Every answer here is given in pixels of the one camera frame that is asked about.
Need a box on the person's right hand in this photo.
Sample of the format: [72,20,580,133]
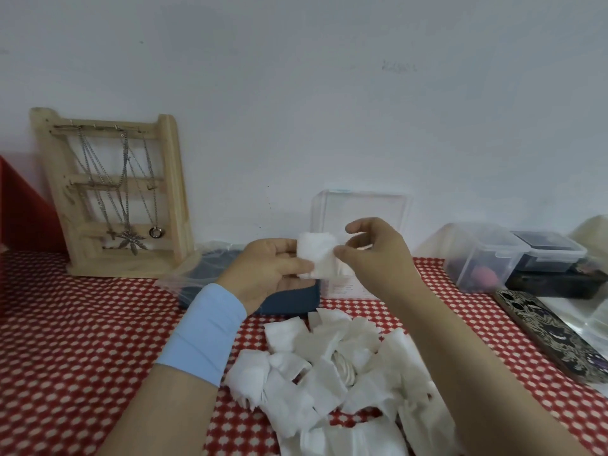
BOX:
[334,217,424,305]

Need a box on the person's left hand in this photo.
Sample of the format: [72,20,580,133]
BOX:
[216,238,315,317]

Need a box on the clear cotton pad box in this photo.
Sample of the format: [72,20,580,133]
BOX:
[311,189,412,300]

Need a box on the white cloth square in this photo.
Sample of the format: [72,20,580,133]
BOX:
[296,231,355,281]

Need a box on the clear plastic bag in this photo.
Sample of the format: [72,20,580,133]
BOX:
[154,241,248,300]

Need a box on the pile of white cotton pads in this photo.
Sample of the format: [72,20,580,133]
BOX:
[223,308,464,456]

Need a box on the person's left forearm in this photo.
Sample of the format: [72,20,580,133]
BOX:
[97,364,219,456]

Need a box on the person's right forearm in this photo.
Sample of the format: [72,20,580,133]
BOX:
[387,279,595,456]

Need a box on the black tray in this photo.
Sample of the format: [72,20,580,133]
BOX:
[505,268,608,300]

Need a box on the dark blue pouch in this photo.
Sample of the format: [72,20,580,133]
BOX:
[178,250,322,317]

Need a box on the light blue wristband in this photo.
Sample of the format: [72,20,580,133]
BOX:
[154,283,248,388]

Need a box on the clear lidded plastic container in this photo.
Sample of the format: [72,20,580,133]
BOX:
[413,222,531,294]

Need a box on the pink makeup sponge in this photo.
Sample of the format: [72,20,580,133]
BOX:
[470,267,500,289]

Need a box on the wooden jewelry stand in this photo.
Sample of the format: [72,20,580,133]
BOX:
[29,107,200,279]

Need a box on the clear container with black contents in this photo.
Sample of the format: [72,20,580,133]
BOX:
[512,231,588,274]

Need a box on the phone with patterned case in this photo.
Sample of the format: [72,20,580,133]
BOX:
[491,289,608,384]

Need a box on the red checkered tablecloth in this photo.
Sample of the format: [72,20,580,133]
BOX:
[0,251,608,456]

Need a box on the beige plastic tub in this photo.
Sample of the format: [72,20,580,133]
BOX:
[569,215,608,260]

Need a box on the red framed mirror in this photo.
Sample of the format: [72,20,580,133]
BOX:
[0,155,67,255]

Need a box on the ring pendant necklace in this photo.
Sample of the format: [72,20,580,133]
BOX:
[141,135,165,239]

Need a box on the leaf pendant necklace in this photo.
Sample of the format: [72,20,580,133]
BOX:
[118,130,148,256]

